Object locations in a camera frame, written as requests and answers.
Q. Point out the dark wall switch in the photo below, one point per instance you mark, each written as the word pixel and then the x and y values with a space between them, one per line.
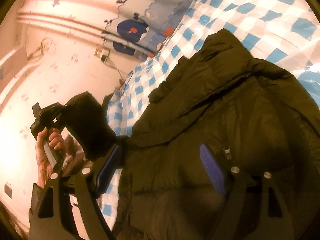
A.
pixel 8 191

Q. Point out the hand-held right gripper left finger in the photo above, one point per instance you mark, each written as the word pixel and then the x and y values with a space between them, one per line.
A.
pixel 108 166

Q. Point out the person's left forearm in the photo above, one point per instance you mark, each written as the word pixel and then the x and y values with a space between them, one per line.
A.
pixel 38 205

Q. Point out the blue checkered bed sheet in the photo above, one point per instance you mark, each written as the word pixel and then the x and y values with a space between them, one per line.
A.
pixel 250 7

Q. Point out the black puffer jacket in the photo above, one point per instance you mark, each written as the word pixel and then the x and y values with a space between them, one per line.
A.
pixel 212 110

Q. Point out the whale print curtain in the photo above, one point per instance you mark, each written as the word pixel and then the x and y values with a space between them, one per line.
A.
pixel 140 27

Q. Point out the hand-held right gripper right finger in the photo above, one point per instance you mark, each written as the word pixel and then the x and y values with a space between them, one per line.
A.
pixel 212 167

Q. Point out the white wall socket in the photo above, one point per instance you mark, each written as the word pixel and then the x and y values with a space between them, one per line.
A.
pixel 102 53

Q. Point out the person's left hand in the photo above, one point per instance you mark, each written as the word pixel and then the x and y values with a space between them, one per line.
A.
pixel 43 160

